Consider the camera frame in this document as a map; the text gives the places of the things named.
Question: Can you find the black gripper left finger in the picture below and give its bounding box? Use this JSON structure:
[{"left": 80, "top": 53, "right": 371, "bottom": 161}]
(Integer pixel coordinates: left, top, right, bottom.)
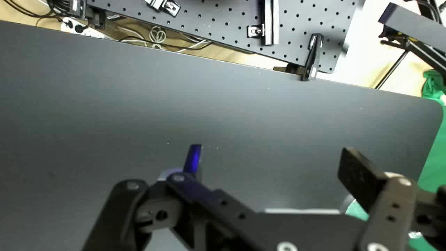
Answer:
[{"left": 82, "top": 171, "right": 279, "bottom": 251}]

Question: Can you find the stainless steel flask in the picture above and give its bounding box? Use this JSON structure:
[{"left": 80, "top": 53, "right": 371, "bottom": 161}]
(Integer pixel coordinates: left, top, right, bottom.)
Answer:
[{"left": 157, "top": 142, "right": 204, "bottom": 182}]

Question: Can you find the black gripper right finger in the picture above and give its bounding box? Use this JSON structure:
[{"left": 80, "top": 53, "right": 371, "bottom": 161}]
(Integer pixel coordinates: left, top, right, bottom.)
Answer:
[{"left": 337, "top": 146, "right": 446, "bottom": 251}]

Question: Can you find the bundle of light cables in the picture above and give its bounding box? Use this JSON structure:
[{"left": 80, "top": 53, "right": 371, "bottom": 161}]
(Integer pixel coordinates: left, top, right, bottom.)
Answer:
[{"left": 115, "top": 23, "right": 213, "bottom": 53}]

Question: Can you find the black bracket on plate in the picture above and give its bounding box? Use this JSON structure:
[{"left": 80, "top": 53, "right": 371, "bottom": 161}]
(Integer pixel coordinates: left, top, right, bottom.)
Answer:
[{"left": 246, "top": 0, "right": 281, "bottom": 47}]

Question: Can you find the metal post clamp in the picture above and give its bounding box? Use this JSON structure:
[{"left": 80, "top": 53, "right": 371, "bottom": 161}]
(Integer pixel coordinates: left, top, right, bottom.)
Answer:
[{"left": 273, "top": 32, "right": 324, "bottom": 82}]

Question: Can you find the grey perforated mounting plate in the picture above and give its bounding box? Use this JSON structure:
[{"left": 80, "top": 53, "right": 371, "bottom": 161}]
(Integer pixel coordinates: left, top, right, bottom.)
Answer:
[{"left": 84, "top": 0, "right": 366, "bottom": 75}]

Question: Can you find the black device with cables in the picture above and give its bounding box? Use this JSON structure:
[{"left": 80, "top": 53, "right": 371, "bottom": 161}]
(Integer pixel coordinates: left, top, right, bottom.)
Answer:
[{"left": 45, "top": 0, "right": 108, "bottom": 30}]

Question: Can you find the black metal stand frame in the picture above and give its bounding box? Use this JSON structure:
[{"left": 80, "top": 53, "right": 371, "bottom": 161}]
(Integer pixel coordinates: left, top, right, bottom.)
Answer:
[{"left": 374, "top": 1, "right": 446, "bottom": 90}]

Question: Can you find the black and white tag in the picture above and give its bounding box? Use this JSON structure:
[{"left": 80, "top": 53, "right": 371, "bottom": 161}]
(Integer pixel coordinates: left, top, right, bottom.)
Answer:
[{"left": 144, "top": 0, "right": 182, "bottom": 18}]

